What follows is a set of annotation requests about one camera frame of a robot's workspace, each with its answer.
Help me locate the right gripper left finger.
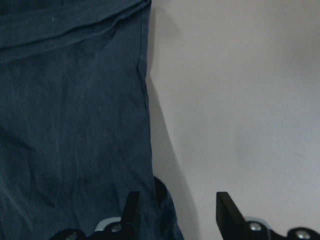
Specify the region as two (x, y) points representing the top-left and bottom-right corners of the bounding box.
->
(117, 191), (140, 240)

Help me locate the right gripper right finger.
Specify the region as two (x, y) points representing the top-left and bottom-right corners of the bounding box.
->
(215, 191), (250, 240)

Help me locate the black printed t-shirt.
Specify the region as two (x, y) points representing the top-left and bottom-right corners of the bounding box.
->
(0, 0), (183, 240)

